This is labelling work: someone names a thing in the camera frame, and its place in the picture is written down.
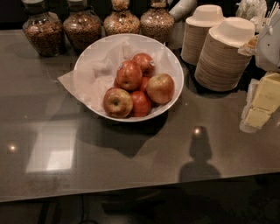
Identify front middle red apple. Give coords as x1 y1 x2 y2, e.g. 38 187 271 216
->
130 91 151 117

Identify front stack paper bowls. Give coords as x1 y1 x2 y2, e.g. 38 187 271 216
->
194 17 255 92

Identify back red apple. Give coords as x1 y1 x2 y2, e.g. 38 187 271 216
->
132 53 155 77

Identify front left yellow-red apple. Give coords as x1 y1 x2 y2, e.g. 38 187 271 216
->
102 87 133 118

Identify red apple with sticker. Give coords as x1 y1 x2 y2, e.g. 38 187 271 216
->
116 59 143 91

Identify small hidden red apple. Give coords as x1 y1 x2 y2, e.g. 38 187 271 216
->
138 77 150 92

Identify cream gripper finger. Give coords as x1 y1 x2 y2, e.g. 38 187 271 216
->
238 35 258 56
240 72 280 133

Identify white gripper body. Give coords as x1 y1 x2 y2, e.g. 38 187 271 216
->
255 10 280 72

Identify far left cereal jar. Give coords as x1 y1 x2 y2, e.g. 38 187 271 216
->
21 0 65 57

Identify white ceramic bowl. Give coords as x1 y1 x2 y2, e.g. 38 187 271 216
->
73 33 185 123

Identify stack paper bowls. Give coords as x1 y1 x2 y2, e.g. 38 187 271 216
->
194 17 255 92
181 4 225 66

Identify right red-yellow apple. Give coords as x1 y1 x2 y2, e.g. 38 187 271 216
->
146 73 175 104

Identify cereal jar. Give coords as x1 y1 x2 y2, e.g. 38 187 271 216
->
103 0 140 36
21 0 65 57
140 0 175 43
63 0 102 53

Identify white paper liner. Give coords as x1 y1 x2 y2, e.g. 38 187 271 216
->
57 38 179 117

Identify white napkin and utensil holder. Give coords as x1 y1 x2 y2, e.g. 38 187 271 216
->
235 0 280 33

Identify back stack paper bowls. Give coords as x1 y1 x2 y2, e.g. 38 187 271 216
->
181 4 225 66

